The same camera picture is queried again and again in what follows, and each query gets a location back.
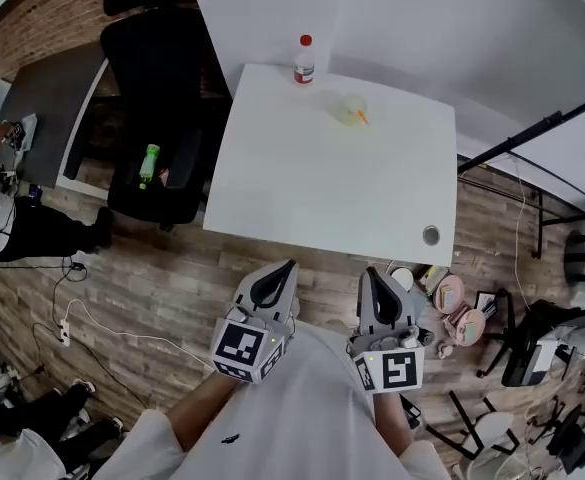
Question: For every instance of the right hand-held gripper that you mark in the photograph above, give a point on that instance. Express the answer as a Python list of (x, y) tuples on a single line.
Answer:
[(397, 368)]

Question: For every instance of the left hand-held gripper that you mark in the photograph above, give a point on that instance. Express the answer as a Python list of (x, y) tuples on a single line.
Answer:
[(244, 345)]

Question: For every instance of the orange star stick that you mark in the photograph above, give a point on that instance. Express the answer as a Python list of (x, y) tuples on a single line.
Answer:
[(362, 116)]

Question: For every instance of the clear plastic cup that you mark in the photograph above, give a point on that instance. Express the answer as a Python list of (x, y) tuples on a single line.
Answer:
[(347, 108)]

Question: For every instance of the person's left forearm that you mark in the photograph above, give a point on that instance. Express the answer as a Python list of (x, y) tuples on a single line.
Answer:
[(207, 408)]

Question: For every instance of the person's right forearm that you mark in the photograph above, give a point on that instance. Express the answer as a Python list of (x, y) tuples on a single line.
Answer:
[(393, 420)]

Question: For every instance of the white round lid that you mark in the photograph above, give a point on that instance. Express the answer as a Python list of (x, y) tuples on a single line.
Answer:
[(402, 278)]

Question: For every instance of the pink round box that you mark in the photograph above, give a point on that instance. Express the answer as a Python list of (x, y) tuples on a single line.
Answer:
[(448, 293), (467, 325)]

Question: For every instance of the grey table grommet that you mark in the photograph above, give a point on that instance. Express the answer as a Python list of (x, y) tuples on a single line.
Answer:
[(431, 235)]

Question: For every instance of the black framed box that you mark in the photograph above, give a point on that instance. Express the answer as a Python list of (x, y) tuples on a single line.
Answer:
[(486, 305)]

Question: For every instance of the person's white shirt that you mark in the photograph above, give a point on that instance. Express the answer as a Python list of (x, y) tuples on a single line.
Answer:
[(297, 418)]

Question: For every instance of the black chair with grey seat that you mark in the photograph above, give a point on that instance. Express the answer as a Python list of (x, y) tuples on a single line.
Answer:
[(532, 348)]

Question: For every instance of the white stool with black legs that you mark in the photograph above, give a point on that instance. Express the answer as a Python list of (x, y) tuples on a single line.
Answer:
[(489, 425)]

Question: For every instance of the green plastic bottle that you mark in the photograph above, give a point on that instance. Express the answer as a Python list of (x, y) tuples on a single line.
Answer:
[(148, 165)]

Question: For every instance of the black power adapter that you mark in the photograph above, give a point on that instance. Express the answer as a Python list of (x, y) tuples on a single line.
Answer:
[(77, 267)]

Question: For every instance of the white power strip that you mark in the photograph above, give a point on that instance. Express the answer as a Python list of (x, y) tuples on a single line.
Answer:
[(64, 331)]

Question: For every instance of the black stand pole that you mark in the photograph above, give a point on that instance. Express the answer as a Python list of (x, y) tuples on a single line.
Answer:
[(532, 133)]

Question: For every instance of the black office chair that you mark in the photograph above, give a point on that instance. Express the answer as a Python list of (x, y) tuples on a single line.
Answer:
[(157, 93)]

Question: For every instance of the clear bottle with red cap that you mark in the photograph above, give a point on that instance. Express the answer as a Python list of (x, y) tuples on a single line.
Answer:
[(304, 65)]

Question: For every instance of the grey desk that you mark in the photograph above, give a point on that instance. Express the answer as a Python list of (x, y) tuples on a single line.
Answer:
[(47, 118)]

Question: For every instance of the white plastic bag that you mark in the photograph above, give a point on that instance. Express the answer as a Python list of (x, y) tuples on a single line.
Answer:
[(22, 455)]

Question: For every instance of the black metal frame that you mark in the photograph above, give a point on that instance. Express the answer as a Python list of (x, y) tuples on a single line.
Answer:
[(540, 223)]

